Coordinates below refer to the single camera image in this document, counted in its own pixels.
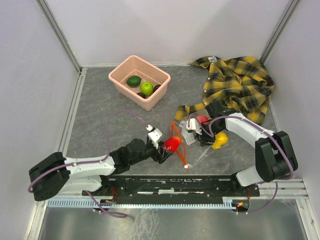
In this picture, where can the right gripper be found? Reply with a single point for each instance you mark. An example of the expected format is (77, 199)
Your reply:
(203, 139)

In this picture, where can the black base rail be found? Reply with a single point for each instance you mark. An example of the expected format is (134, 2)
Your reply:
(172, 189)

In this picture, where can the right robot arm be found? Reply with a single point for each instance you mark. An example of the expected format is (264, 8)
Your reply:
(275, 158)

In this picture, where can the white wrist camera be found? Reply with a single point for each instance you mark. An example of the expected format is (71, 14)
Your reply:
(193, 125)
(154, 134)

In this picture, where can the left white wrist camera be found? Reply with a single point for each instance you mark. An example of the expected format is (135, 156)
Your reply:
(154, 134)

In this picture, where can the pink plastic bin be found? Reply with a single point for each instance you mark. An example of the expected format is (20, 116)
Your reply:
(135, 65)

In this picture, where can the red fake tomato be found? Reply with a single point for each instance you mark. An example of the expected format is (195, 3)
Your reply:
(203, 119)

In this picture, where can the yellow plaid shirt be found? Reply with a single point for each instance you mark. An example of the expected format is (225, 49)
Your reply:
(242, 83)

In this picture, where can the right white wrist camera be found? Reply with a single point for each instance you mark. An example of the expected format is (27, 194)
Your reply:
(193, 125)

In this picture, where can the clear zip top bag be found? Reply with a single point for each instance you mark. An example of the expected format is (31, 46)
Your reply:
(190, 152)

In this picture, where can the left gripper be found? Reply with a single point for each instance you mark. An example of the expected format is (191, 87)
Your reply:
(162, 156)

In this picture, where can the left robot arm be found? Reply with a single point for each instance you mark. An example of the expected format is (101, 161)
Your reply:
(52, 174)

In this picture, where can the dark green fake avocado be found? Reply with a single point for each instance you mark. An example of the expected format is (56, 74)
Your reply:
(134, 81)

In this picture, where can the green fake apple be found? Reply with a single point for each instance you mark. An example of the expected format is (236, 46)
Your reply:
(147, 88)

